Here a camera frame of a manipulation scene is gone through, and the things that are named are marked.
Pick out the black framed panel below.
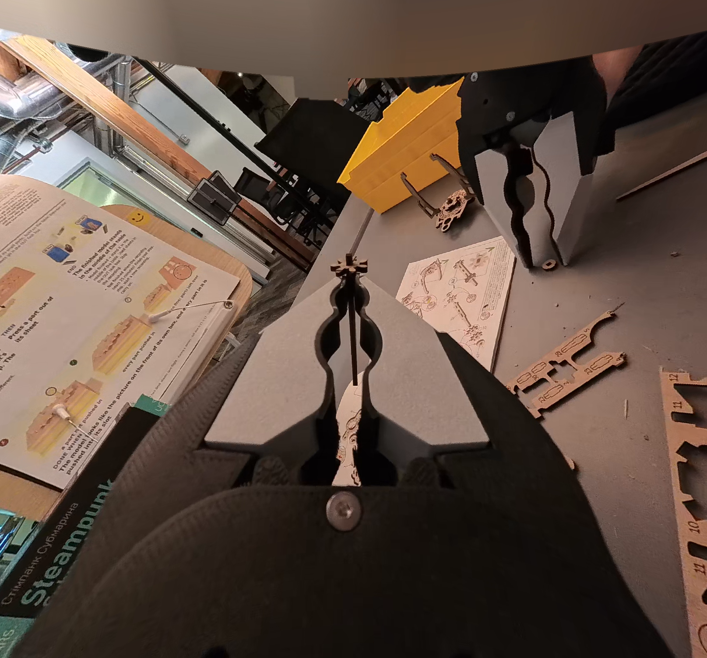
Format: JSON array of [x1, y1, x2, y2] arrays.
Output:
[[186, 170, 243, 227]]

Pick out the silver ventilation ducts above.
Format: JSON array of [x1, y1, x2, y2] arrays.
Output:
[[0, 28, 136, 136]]

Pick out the person's right forearm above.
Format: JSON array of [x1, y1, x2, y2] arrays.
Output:
[[591, 50, 627, 96]]

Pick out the small wooden model assembly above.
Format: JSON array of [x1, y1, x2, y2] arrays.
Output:
[[400, 153, 477, 232]]

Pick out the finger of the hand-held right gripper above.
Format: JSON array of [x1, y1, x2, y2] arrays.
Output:
[[531, 113, 597, 266], [473, 145, 538, 269]]

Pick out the black ribbed mat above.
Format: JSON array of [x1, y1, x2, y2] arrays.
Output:
[[605, 32, 707, 129]]

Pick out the yellow plastic bin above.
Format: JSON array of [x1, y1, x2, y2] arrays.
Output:
[[337, 78, 466, 214]]

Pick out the large printed instruction poster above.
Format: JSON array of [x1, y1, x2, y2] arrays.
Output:
[[0, 174, 243, 491]]

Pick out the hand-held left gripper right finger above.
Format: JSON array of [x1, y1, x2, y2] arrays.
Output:
[[353, 277, 490, 449]]

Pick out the wooden gear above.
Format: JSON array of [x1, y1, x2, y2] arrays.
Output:
[[330, 253, 369, 385]]

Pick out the white instruction leaflet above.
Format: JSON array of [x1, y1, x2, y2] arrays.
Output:
[[333, 235, 518, 487]]

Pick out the wooden cut-out frame piece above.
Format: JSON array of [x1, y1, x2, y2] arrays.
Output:
[[505, 310, 628, 422]]

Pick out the dark green model kit box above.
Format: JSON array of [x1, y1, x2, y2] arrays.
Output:
[[0, 393, 169, 658]]

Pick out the numbered wooden part sheet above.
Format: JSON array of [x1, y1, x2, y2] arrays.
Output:
[[659, 368, 707, 632]]

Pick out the wooden ceiling beam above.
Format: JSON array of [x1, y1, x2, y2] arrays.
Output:
[[0, 36, 310, 272]]

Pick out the thin wooden strip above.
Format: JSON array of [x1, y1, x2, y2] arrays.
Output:
[[615, 151, 707, 202]]

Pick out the black chair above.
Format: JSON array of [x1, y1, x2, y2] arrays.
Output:
[[235, 97, 372, 252]]

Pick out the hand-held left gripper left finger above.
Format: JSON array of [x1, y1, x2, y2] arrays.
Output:
[[204, 277, 354, 449]]

